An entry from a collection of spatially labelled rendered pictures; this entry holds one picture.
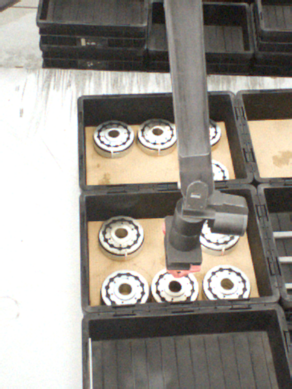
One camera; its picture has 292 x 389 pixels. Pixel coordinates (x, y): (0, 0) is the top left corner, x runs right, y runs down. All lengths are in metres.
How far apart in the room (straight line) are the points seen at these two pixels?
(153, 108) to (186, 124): 0.62
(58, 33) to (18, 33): 0.89
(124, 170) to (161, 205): 0.17
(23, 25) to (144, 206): 2.01
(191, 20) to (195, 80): 0.09
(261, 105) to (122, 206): 0.48
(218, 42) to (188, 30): 1.67
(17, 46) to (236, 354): 2.20
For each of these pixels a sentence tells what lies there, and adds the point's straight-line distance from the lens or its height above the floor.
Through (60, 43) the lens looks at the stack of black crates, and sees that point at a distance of 2.45.
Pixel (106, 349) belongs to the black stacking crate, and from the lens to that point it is 1.35.
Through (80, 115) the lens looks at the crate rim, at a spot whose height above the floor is 0.92.
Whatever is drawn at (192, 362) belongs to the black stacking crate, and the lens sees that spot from 1.35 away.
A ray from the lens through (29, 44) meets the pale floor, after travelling 3.23.
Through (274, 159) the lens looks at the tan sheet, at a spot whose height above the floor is 0.83.
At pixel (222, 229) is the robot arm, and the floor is 1.14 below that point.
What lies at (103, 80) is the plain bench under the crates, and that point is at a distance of 2.00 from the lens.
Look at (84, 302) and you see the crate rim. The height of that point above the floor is 0.93.
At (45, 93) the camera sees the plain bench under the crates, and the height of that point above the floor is 0.70.
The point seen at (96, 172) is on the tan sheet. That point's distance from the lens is 1.59.
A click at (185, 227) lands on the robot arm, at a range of 1.13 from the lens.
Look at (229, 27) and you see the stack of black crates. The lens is 2.74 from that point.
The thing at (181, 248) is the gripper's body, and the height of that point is 1.07.
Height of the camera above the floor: 2.07
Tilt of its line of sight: 54 degrees down
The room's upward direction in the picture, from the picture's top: 3 degrees clockwise
